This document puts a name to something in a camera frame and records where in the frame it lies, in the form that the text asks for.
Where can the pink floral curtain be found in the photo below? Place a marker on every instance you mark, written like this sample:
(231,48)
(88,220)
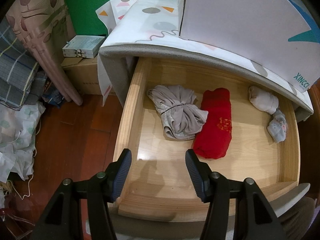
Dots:
(44,27)

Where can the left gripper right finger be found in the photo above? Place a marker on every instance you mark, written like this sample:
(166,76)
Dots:
(213,188)

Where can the white sock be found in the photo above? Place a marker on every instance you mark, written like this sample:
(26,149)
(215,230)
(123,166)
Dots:
(263,100)

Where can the white XINCCI cardboard box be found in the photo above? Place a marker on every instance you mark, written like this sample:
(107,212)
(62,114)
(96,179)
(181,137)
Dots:
(247,28)

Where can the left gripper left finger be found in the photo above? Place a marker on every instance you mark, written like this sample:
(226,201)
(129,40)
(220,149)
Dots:
(104,188)

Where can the white patterned cover sheet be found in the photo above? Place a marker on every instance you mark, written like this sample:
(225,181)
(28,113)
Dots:
(147,17)

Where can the grey underwear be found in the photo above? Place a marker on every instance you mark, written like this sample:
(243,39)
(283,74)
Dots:
(181,118)

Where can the light blue small box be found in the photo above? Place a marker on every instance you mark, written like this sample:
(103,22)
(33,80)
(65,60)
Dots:
(84,46)

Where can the light grey patterned sock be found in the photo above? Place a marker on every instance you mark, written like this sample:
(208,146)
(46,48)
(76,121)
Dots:
(277,127)

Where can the wooden drawer grey front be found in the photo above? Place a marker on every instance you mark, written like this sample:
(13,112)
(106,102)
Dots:
(158,200)

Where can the white crumpled plastic bag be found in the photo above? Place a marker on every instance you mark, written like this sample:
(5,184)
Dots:
(18,129)

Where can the brown cardboard box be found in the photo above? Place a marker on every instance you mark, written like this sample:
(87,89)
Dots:
(87,75)

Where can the grey plaid bedding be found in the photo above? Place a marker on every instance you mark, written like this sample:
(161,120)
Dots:
(22,78)

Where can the blue foam wall mat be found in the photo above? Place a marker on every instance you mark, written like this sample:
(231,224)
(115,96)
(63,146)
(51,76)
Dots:
(295,19)

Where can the red underwear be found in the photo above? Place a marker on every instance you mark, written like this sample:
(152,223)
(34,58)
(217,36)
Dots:
(214,139)

